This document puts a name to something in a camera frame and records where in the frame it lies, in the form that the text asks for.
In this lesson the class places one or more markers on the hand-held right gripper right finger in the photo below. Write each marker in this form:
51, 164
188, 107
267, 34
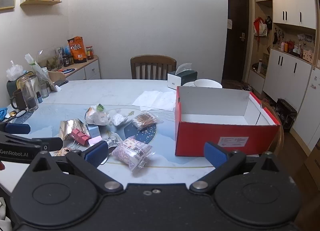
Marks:
215, 154

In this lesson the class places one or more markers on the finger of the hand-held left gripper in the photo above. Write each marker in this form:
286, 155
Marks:
50, 143
17, 128

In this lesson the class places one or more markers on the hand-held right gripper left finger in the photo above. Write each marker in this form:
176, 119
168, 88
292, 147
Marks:
96, 154

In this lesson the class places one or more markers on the pink sticky note pad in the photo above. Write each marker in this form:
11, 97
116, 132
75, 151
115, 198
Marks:
95, 141

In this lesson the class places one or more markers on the cartoon sticker card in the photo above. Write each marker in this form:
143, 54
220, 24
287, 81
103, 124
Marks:
63, 151

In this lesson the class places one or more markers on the pink binder clip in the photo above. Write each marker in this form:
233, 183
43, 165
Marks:
78, 133
84, 140

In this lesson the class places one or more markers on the small light blue carton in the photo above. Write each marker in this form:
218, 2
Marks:
93, 129

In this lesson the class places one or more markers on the red cardboard box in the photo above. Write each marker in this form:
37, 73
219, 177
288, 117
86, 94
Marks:
195, 138

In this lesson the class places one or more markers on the silver foil packet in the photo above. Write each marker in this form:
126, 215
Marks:
70, 127

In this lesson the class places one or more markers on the pink print plastic packet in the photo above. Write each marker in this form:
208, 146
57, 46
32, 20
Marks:
130, 150

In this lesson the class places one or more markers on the small clear plastic packet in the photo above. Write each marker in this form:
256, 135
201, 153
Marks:
118, 119

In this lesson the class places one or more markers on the cotton swab packet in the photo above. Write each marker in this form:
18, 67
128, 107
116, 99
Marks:
146, 120

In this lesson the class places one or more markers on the dark green container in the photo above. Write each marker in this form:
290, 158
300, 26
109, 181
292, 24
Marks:
11, 88

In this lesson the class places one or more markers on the person's left hand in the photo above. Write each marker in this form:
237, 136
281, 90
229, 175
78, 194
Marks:
1, 166

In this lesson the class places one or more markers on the black scissors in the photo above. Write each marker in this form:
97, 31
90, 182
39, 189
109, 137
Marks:
21, 113

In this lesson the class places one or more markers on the blue cloth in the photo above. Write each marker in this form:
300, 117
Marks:
3, 113

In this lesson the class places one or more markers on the dark mug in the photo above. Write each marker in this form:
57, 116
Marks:
16, 99

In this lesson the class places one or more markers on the small blue bottle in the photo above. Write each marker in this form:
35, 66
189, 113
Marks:
39, 97

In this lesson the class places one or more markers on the small glass jar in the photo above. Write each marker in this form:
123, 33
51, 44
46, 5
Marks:
44, 89

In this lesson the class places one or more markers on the knotted clear plastic bag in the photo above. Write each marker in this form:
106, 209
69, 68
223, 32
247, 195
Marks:
13, 72

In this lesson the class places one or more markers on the long white green packet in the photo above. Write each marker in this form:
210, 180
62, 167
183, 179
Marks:
37, 68

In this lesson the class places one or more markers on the white bowl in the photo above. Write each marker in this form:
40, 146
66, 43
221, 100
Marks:
207, 83

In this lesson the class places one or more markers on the patterned doormat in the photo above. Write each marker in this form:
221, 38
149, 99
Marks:
232, 83

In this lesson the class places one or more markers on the dark sneakers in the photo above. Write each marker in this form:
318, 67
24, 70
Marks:
247, 87

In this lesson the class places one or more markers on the blue mat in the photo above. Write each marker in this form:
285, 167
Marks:
71, 70

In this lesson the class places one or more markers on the white paper towel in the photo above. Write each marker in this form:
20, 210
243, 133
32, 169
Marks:
157, 99

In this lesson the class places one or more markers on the green and white tissue box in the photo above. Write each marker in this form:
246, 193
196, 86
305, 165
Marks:
185, 77

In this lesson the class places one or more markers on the white sideboard wooden top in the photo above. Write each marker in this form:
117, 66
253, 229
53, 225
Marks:
91, 70

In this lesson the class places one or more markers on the blue label package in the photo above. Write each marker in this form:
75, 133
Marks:
68, 51

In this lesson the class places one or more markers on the orange snack bag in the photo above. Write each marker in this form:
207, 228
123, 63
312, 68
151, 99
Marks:
78, 50

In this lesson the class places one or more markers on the red jar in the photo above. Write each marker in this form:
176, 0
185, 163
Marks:
90, 53

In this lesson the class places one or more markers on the dark door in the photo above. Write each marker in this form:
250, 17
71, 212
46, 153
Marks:
235, 53

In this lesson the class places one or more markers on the lower white cabinets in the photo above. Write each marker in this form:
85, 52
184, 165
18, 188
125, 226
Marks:
285, 78

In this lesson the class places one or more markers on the slatted wooden chair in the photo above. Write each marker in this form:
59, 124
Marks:
152, 59

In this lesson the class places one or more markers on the paper notice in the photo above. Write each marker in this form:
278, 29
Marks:
230, 24

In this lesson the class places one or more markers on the red and white bag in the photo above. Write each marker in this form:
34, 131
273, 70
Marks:
260, 27

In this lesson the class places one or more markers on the pink box with holes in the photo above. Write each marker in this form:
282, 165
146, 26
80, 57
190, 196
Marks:
308, 55

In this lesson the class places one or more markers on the black hanging bag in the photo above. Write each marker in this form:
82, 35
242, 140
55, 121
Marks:
269, 22

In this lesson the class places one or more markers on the pinned wall photos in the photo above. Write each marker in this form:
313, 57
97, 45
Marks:
305, 38

